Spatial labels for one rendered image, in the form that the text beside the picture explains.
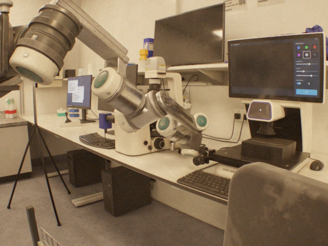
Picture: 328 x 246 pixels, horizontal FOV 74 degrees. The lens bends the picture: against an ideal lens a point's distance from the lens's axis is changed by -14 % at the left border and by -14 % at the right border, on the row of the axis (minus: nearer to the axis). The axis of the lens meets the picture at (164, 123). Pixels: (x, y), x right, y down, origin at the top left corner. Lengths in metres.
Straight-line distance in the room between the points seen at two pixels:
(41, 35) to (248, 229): 0.62
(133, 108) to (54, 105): 3.21
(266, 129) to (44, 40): 0.84
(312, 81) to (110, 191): 1.74
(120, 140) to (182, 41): 0.93
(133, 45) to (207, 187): 2.19
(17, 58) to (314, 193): 0.63
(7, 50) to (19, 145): 2.61
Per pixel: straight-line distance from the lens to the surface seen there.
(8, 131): 3.20
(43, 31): 0.61
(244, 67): 1.15
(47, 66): 0.59
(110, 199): 2.23
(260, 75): 1.11
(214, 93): 1.87
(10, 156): 3.25
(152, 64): 1.47
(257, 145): 0.96
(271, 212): 0.49
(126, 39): 2.97
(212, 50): 1.74
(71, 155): 2.86
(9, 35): 0.70
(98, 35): 0.70
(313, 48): 1.04
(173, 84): 1.58
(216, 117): 1.87
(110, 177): 2.12
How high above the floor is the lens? 1.11
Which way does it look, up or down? 8 degrees down
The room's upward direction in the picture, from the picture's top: straight up
